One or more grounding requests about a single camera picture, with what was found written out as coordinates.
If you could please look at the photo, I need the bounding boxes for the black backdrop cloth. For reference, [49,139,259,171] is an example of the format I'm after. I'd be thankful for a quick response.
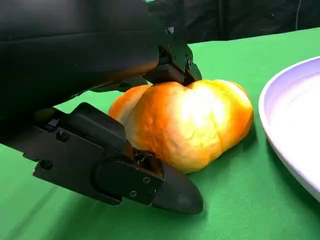
[146,0,320,45]

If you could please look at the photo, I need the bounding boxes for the green table cloth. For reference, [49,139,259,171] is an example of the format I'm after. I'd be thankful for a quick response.
[0,26,320,240]

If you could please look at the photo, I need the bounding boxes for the lilac plate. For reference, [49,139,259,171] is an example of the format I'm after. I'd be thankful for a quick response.
[258,55,320,204]

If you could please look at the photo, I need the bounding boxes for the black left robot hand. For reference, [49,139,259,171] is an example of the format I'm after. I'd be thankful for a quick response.
[0,0,204,216]

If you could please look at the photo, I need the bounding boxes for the orange and white bread roll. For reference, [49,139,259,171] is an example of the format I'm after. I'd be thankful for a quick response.
[107,78,255,175]

